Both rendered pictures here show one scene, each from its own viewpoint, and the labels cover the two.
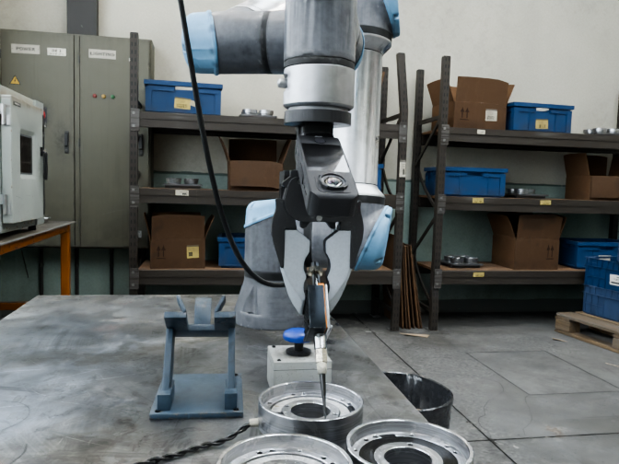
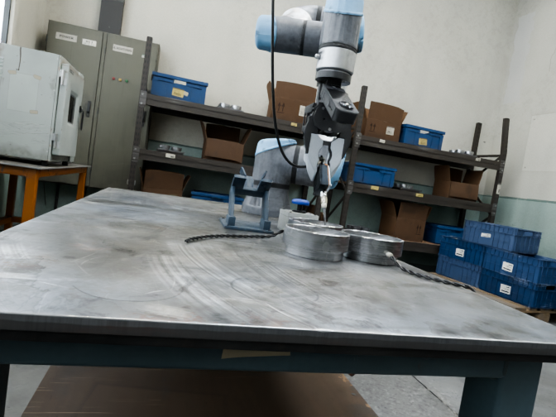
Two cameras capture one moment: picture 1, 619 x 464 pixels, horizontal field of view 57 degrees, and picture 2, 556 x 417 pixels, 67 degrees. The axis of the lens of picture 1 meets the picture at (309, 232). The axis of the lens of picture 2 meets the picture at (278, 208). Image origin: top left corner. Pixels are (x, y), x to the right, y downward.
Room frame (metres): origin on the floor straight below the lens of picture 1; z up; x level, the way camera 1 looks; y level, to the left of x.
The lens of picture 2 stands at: (-0.24, 0.14, 0.91)
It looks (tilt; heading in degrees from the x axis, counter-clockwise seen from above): 4 degrees down; 355
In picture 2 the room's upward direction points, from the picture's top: 9 degrees clockwise
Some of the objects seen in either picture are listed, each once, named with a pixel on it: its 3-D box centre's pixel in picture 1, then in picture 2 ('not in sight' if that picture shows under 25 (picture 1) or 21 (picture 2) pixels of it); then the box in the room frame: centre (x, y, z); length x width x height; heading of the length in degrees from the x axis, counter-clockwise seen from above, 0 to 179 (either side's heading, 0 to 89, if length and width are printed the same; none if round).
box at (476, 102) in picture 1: (468, 107); (375, 123); (4.44, -1.20, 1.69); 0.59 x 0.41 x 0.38; 105
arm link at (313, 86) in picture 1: (315, 93); (333, 64); (0.61, 0.00, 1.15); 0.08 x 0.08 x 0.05
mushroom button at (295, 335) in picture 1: (298, 349); (299, 209); (0.69, 0.01, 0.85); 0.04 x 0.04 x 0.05
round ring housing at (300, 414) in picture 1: (309, 418); (313, 232); (0.55, -0.01, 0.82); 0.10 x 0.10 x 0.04
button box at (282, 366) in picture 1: (297, 367); (297, 221); (0.70, 0.01, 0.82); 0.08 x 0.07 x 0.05; 10
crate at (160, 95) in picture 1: (183, 101); (178, 92); (4.06, 0.92, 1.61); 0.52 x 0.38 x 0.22; 103
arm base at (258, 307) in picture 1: (274, 294); (268, 198); (1.04, 0.06, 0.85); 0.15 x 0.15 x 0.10
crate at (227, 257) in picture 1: (253, 249); (215, 203); (4.15, 0.41, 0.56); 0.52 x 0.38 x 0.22; 97
